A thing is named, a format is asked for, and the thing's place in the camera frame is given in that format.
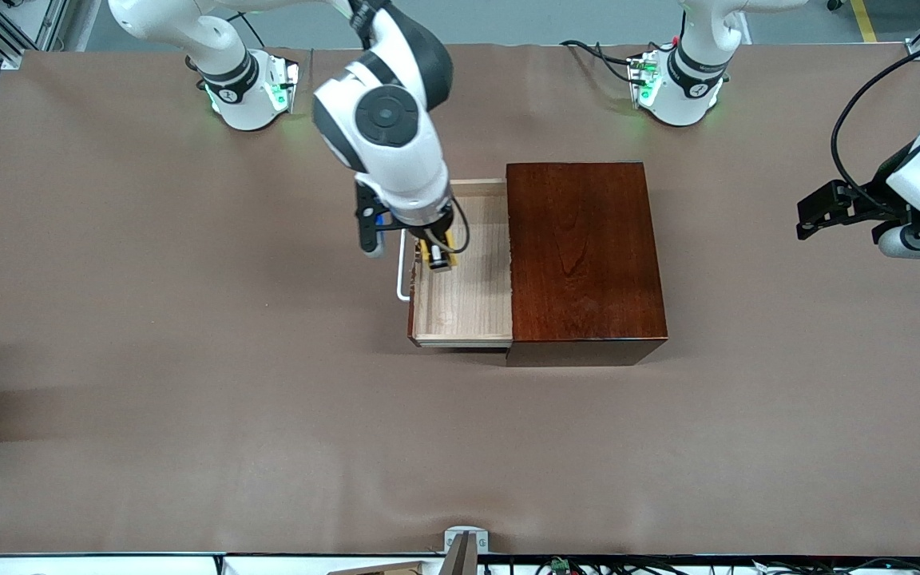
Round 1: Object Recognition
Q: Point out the yellow floor tape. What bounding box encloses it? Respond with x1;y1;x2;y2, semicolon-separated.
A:
851;0;878;43

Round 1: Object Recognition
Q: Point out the thin black base cable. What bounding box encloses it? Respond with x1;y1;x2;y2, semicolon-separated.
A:
248;8;280;50

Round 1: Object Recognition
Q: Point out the dark red wooden cabinet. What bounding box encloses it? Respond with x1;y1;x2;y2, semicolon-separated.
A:
506;162;668;367

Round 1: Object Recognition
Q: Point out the small metal bracket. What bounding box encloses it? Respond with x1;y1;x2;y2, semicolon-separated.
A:
444;526;490;554

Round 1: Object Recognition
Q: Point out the brown cardboard piece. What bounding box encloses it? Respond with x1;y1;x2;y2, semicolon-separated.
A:
324;561;429;575

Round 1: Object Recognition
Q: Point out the black cable bundle on cover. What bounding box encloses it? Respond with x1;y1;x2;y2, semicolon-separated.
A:
560;38;640;85

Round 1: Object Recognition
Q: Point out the light wooden drawer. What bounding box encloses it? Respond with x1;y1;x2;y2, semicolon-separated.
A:
397;178;514;348

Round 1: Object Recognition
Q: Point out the beige metal bar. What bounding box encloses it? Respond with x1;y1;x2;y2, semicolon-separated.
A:
438;532;479;575

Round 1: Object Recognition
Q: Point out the aluminium frame rack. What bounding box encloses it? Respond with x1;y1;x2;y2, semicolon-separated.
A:
0;0;69;69

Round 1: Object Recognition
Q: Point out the yellow cube block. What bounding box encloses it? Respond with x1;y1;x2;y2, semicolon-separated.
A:
420;230;458;266

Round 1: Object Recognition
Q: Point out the brown table cover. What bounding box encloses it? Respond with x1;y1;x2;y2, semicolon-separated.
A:
0;44;920;557

